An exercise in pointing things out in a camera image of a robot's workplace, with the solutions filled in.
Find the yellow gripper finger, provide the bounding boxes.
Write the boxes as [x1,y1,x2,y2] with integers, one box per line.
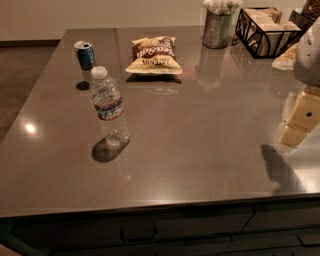
[278,87,320,148]

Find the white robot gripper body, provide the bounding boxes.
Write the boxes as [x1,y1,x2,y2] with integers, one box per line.
[294,17,320,86]

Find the clear plastic water bottle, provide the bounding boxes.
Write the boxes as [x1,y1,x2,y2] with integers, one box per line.
[89,66,130,148]

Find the yellow snack packet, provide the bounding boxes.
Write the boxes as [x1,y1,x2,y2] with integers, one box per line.
[272,44,298,71]

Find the wooden blocks in basket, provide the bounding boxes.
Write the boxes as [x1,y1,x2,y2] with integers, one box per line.
[243,8,301,57]

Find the silver metal cup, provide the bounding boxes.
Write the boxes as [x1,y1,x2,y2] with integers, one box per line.
[202,11,233,49]

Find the white utensils in cup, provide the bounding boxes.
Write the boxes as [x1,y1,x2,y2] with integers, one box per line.
[203,0,243,15]

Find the brown yellow chip bag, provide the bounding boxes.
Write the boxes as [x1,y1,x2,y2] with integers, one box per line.
[126,36,183,75]

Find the blue silver soda can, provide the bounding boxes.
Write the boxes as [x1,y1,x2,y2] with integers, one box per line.
[74,40,96,71]

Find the black wire basket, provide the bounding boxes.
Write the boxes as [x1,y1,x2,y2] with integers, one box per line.
[235,7,302,58]

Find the dark drawer handle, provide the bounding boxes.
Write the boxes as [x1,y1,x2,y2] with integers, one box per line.
[120,226,158,243]

